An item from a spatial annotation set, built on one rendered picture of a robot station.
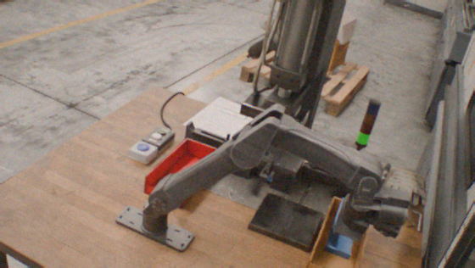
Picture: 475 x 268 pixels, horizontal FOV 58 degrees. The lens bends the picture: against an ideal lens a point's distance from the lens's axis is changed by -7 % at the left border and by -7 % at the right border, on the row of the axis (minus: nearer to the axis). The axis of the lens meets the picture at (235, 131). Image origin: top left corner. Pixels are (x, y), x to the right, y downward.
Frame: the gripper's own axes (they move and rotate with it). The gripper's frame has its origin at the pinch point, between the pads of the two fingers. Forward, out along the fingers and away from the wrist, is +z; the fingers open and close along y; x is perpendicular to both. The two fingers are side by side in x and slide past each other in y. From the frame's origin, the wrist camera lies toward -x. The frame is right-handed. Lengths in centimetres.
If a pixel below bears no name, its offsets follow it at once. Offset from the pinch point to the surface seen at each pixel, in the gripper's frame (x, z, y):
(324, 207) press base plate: 7.6, 19.1, 11.4
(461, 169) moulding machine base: -34, 34, 50
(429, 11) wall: -55, 572, 751
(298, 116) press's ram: 23.1, 0.2, 26.5
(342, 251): -1.0, 5.6, -4.0
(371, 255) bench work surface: -9.4, 12.0, 0.0
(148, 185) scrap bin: 54, 4, -8
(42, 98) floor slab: 237, 161, 69
